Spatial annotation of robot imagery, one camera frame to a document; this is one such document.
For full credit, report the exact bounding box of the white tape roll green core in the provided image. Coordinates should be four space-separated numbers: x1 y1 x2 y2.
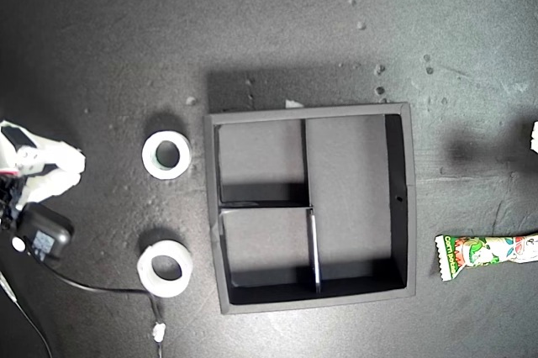
141 129 193 182

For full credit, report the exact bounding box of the green printed snack bar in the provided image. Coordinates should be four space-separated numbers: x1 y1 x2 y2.
434 231 538 283

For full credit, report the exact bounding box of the black tray with wells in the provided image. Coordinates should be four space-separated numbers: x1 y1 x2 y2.
203 101 418 316

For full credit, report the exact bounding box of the thin black cable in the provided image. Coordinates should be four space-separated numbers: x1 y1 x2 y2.
0 269 54 358

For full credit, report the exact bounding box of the black camera cable white connector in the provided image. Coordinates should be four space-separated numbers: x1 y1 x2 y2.
41 256 167 358

